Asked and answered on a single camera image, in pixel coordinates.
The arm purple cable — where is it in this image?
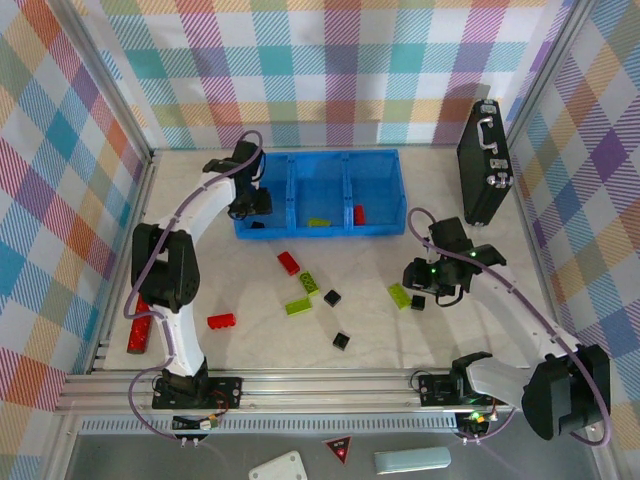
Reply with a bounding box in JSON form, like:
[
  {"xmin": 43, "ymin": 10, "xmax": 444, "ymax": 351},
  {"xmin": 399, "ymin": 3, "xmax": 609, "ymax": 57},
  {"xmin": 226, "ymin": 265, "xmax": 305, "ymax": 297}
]
[
  {"xmin": 122, "ymin": 130, "xmax": 265, "ymax": 444},
  {"xmin": 407, "ymin": 208, "xmax": 614, "ymax": 446}
]

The light blue bar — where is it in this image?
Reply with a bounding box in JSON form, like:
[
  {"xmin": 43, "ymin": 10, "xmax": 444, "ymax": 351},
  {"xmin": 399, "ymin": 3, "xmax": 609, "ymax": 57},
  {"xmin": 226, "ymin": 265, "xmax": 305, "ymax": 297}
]
[{"xmin": 373, "ymin": 447, "xmax": 452, "ymax": 475}]

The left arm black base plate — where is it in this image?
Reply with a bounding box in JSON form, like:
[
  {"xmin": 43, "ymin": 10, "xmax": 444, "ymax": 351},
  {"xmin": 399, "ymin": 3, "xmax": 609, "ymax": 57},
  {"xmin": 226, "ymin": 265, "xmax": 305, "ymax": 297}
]
[{"xmin": 152, "ymin": 375, "xmax": 244, "ymax": 410}]

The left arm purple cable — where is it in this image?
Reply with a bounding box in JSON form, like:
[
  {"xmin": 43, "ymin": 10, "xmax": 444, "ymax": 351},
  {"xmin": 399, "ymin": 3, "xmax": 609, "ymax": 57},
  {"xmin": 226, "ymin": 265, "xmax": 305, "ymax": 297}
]
[{"xmin": 122, "ymin": 130, "xmax": 265, "ymax": 444}]

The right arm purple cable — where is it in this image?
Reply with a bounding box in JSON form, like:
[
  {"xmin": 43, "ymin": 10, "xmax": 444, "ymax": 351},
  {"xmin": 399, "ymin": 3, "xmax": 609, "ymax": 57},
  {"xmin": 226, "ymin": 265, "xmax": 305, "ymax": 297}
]
[{"xmin": 407, "ymin": 208, "xmax": 614, "ymax": 446}]

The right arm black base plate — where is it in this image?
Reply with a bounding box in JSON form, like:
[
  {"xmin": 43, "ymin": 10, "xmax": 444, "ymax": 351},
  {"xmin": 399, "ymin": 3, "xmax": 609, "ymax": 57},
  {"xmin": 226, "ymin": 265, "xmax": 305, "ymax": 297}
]
[{"xmin": 417, "ymin": 372, "xmax": 501, "ymax": 407}]

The green studded lego brick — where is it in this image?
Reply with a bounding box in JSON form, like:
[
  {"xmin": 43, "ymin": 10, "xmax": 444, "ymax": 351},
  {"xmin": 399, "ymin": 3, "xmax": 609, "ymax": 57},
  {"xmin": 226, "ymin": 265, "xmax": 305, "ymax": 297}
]
[{"xmin": 298, "ymin": 270, "xmax": 321, "ymax": 297}]

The aluminium front rail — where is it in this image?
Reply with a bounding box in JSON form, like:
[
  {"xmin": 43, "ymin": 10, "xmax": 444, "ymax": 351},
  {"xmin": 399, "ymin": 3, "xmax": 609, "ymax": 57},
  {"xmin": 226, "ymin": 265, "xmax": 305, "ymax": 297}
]
[{"xmin": 54, "ymin": 369, "xmax": 516, "ymax": 436}]

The red glitter microphone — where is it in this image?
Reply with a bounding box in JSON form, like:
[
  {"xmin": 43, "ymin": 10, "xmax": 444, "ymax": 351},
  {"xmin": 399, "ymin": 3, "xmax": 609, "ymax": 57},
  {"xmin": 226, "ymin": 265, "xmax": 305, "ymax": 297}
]
[{"xmin": 127, "ymin": 294, "xmax": 154, "ymax": 355}]

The aluminium corner post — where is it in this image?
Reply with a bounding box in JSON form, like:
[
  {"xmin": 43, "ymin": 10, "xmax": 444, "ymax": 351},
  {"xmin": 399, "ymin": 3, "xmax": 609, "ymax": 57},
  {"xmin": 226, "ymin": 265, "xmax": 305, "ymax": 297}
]
[
  {"xmin": 502, "ymin": 0, "xmax": 594, "ymax": 149},
  {"xmin": 47, "ymin": 0, "xmax": 159, "ymax": 161}
]

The blue three-compartment bin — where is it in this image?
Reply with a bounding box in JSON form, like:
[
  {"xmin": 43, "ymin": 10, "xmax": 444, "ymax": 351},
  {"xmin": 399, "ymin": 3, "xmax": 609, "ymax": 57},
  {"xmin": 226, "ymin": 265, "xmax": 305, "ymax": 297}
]
[{"xmin": 233, "ymin": 148, "xmax": 406, "ymax": 241}]

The aluminium side rail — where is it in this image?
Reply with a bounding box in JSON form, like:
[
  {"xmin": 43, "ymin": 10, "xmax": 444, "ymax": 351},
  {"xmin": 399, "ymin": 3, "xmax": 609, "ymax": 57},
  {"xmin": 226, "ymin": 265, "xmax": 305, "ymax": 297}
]
[
  {"xmin": 89, "ymin": 148, "xmax": 162, "ymax": 374},
  {"xmin": 502, "ymin": 144, "xmax": 584, "ymax": 346}
]

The red triangle sign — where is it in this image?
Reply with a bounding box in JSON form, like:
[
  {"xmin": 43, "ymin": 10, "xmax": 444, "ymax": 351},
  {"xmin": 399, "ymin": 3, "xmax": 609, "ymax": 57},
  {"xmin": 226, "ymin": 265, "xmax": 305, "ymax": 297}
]
[{"xmin": 321, "ymin": 435, "xmax": 353, "ymax": 466}]

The black briefcase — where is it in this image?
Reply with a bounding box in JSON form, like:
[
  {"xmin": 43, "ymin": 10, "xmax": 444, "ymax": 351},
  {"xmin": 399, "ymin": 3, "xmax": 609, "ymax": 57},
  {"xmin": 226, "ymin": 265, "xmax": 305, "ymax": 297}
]
[{"xmin": 457, "ymin": 98, "xmax": 516, "ymax": 229}]

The white square plate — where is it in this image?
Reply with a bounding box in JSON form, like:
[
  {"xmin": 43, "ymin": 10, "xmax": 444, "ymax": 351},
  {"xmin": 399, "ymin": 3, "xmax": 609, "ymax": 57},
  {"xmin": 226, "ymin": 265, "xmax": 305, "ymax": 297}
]
[{"xmin": 248, "ymin": 450, "xmax": 307, "ymax": 480}]

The right black camera cable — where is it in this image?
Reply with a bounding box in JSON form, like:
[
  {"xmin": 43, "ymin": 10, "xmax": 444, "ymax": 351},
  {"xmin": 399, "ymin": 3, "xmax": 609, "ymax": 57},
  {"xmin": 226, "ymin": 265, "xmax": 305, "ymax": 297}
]
[{"xmin": 434, "ymin": 287, "xmax": 464, "ymax": 309}]

